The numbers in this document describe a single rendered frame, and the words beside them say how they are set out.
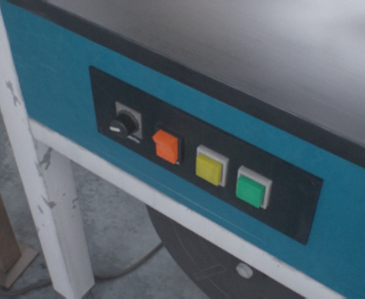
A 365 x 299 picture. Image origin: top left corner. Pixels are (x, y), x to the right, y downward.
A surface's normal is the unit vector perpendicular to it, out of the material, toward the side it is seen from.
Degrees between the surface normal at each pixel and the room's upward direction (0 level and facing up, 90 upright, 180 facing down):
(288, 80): 0
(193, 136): 90
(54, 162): 90
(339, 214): 90
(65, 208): 90
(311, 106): 0
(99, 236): 0
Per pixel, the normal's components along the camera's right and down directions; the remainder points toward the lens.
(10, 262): 0.88, 0.35
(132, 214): 0.00, -0.70
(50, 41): -0.59, 0.58
